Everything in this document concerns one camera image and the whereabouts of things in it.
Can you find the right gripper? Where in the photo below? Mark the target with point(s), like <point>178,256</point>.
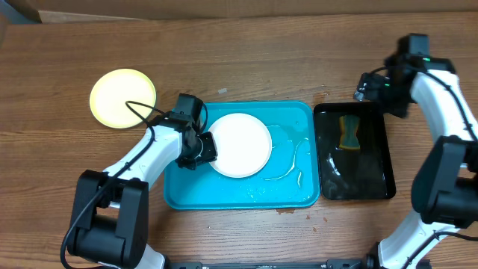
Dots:
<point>377,84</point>

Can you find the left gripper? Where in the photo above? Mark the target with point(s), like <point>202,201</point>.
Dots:
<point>210,155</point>

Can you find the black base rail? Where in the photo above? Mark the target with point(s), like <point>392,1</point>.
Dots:
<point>261,265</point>

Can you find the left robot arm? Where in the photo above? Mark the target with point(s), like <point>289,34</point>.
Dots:
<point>110,215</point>

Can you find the pink rimmed white plate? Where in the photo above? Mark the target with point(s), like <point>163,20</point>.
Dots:
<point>243,143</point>

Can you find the black plastic tray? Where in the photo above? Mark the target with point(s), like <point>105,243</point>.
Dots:
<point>364,174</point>

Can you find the blue plastic tray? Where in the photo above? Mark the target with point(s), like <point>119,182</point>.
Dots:
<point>290,179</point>

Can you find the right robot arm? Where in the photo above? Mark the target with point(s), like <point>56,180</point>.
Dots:
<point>443,203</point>

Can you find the green yellow sponge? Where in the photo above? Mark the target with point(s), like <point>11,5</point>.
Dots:
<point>349,125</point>

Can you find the green rimmed plate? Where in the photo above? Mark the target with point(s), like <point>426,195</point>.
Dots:
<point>111,92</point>

